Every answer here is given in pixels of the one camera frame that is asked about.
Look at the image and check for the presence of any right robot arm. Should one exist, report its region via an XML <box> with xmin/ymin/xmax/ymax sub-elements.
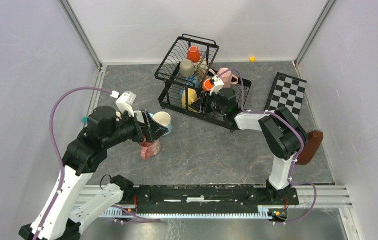
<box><xmin>199</xmin><ymin>88</ymin><xmax>308</xmax><ymax>204</ymax></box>

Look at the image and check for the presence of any blue ribbed mug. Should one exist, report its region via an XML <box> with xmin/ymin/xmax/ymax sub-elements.
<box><xmin>185</xmin><ymin>75</ymin><xmax>200</xmax><ymax>97</ymax></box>

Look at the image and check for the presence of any brown wooden stand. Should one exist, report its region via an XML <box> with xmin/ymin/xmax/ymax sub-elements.
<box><xmin>295</xmin><ymin>129</ymin><xmax>324</xmax><ymax>165</ymax></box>

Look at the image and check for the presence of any black wire dish rack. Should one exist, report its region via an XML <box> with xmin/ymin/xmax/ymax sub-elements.
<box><xmin>154</xmin><ymin>33</ymin><xmax>251</xmax><ymax>131</ymax></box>

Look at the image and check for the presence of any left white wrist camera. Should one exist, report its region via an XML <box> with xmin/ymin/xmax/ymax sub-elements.
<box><xmin>115</xmin><ymin>91</ymin><xmax>137</xmax><ymax>117</ymax></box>

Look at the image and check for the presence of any orange cup rack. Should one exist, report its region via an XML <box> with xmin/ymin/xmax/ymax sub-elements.
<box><xmin>186</xmin><ymin>45</ymin><xmax>201</xmax><ymax>63</ymax></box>
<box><xmin>202</xmin><ymin>78</ymin><xmax>213</xmax><ymax>92</ymax></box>

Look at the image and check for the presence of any checkerboard calibration board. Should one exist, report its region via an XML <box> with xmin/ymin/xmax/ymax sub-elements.
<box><xmin>264</xmin><ymin>72</ymin><xmax>307</xmax><ymax>119</ymax></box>

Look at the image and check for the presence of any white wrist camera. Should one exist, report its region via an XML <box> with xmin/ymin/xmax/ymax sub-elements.
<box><xmin>209</xmin><ymin>75</ymin><xmax>224</xmax><ymax>95</ymax></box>
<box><xmin>115</xmin><ymin>91</ymin><xmax>137</xmax><ymax>117</ymax></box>

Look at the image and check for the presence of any orange cup lower rack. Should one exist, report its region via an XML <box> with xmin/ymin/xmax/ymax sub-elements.
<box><xmin>202</xmin><ymin>78</ymin><xmax>213</xmax><ymax>92</ymax></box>

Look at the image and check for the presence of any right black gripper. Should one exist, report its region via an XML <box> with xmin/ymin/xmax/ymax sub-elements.
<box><xmin>191</xmin><ymin>88</ymin><xmax>227</xmax><ymax>116</ymax></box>

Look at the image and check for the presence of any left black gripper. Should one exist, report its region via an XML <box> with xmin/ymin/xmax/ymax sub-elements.
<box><xmin>104</xmin><ymin>108</ymin><xmax>169</xmax><ymax>148</ymax></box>

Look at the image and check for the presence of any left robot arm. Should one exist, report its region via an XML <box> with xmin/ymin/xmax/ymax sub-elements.
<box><xmin>19</xmin><ymin>106</ymin><xmax>168</xmax><ymax>240</ymax></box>

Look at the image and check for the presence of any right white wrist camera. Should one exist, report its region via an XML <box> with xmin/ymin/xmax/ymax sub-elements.
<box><xmin>209</xmin><ymin>75</ymin><xmax>224</xmax><ymax>95</ymax></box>

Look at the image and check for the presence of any yellow mug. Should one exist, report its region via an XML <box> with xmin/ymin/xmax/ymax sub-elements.
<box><xmin>180</xmin><ymin>88</ymin><xmax>198</xmax><ymax>113</ymax></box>

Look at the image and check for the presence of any light blue faceted mug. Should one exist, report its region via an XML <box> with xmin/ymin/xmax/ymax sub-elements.
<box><xmin>150</xmin><ymin>111</ymin><xmax>172</xmax><ymax>136</ymax></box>

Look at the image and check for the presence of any pink faceted mug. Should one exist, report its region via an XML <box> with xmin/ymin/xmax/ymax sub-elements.
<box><xmin>217</xmin><ymin>67</ymin><xmax>239</xmax><ymax>88</ymax></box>

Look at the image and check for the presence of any beige grey mug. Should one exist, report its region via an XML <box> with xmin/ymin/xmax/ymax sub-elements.
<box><xmin>179</xmin><ymin>59</ymin><xmax>197</xmax><ymax>77</ymax></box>

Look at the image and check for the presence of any white patterned mug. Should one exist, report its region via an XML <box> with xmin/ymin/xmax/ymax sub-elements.
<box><xmin>195</xmin><ymin>59</ymin><xmax>215</xmax><ymax>81</ymax></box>

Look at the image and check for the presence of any orange cup top rack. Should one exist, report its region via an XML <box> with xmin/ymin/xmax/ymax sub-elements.
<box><xmin>186</xmin><ymin>45</ymin><xmax>201</xmax><ymax>63</ymax></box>

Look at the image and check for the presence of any pink speckled mug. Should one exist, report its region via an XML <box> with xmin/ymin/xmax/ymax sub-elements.
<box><xmin>139</xmin><ymin>140</ymin><xmax>161</xmax><ymax>160</ymax></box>

